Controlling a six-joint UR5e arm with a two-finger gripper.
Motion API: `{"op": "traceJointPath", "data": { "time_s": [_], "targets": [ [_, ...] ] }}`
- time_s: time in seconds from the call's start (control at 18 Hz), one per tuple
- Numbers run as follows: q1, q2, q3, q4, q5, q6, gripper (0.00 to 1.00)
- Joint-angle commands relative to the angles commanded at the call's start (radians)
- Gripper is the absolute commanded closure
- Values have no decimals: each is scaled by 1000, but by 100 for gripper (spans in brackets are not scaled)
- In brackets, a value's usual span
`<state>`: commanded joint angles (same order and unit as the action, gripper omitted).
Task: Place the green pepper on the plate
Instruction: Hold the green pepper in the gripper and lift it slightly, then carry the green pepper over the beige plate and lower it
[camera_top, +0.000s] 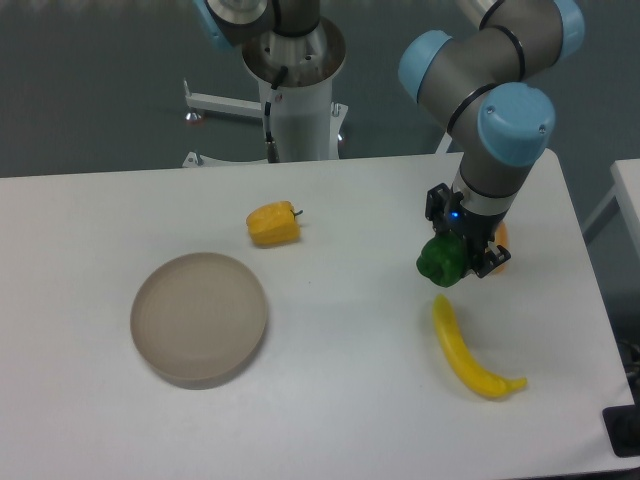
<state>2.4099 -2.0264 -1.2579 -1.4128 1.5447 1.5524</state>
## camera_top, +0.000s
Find yellow bell pepper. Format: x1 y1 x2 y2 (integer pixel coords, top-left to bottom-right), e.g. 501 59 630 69
246 201 303 247

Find green bell pepper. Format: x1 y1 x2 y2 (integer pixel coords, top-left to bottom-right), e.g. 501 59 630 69
416 231 469 288

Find black box at table edge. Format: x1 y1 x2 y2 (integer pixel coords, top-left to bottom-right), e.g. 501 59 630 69
602 405 639 458

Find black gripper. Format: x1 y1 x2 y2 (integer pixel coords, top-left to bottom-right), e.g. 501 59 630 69
425 183 511 278

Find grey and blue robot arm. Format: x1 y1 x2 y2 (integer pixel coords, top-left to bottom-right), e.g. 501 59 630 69
195 1 585 287

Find orange object behind gripper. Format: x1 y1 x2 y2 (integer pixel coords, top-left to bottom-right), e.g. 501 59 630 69
491 221 509 275

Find beige round plate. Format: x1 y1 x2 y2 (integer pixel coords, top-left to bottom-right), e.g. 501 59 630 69
130 252 269 390

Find yellow banana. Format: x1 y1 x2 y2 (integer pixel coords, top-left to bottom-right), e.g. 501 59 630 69
432 294 528 399

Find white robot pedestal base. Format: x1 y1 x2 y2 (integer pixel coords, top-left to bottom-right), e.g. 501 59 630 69
183 17 348 163

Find white side table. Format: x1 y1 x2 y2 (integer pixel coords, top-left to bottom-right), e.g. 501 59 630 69
581 159 640 252

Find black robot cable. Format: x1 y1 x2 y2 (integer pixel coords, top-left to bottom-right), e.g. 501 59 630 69
263 65 289 164

